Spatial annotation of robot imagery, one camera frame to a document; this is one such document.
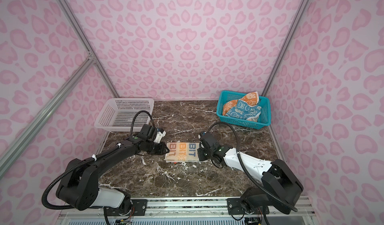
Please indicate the cream rabbit text towel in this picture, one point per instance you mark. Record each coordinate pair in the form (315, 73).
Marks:
(182, 152)

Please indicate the right corner aluminium post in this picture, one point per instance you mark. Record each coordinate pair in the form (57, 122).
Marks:
(296, 21)

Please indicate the teal plastic basket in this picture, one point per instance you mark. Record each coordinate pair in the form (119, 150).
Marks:
(264, 119)

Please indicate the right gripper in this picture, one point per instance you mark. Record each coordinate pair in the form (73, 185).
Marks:
(200, 153)

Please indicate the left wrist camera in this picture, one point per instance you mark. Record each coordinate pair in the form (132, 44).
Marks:
(159, 135)

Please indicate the left corner aluminium post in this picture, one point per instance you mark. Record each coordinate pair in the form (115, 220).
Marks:
(79, 31)

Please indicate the left diagonal aluminium strut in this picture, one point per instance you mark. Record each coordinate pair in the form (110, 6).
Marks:
(20, 144)

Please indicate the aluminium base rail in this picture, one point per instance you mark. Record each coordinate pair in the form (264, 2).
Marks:
(210, 211)

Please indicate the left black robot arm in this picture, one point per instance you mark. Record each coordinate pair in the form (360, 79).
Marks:
(79, 187)

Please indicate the corner aluminium post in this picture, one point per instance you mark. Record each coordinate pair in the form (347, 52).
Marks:
(79, 31)
(296, 21)

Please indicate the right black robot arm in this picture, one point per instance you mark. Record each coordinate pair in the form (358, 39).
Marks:
(274, 182)

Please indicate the teal patterned towel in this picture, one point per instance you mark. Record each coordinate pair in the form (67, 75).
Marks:
(243, 111)

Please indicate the white plastic basket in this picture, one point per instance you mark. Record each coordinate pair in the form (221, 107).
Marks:
(117, 113)

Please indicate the orange patterned towel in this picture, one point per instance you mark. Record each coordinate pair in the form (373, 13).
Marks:
(251, 99)

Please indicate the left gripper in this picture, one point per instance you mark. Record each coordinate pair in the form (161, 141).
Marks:
(163, 150)

